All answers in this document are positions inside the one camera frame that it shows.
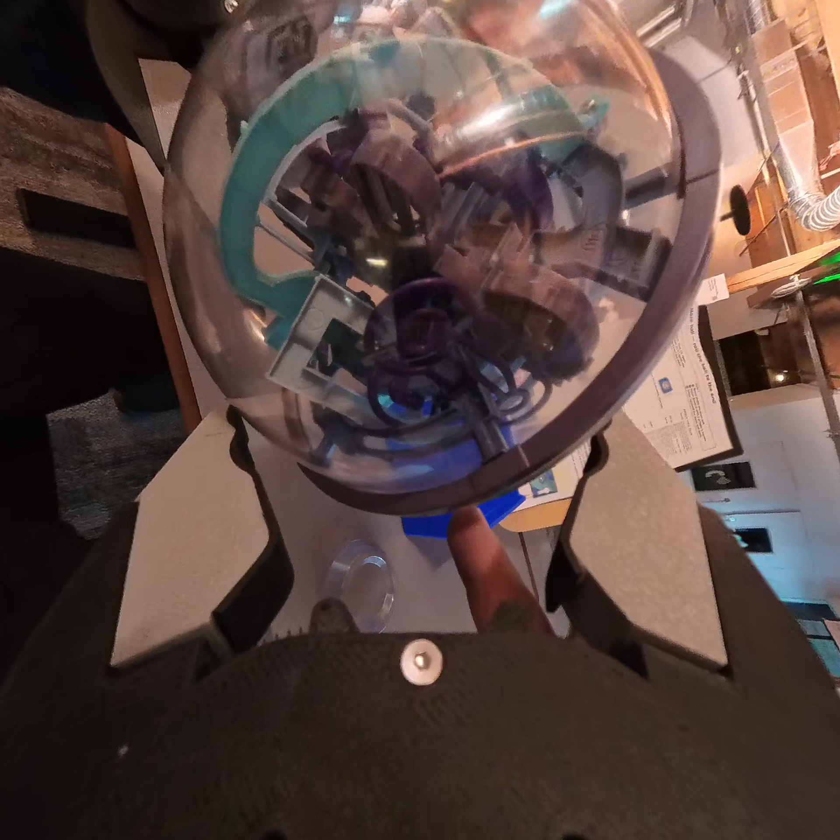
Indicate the small paper with blue icon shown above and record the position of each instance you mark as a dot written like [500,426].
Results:
[544,485]

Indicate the blue plastic bin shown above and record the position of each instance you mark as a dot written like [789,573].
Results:
[426,525]

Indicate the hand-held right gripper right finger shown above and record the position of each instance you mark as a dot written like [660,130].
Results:
[643,558]

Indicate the person's right hand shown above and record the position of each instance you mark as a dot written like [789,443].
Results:
[489,584]

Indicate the clear maze ball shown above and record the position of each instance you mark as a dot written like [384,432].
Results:
[420,262]

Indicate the clear plastic ball stand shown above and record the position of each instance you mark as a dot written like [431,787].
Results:
[367,590]

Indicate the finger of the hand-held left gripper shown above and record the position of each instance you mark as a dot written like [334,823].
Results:
[157,98]

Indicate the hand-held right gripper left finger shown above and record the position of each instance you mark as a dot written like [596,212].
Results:
[190,544]

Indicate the black round disc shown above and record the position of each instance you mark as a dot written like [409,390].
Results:
[740,210]

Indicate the printed instruction sheet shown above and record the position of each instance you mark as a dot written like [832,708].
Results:
[695,394]

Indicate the black wall sign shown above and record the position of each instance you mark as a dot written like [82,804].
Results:
[753,539]
[722,476]

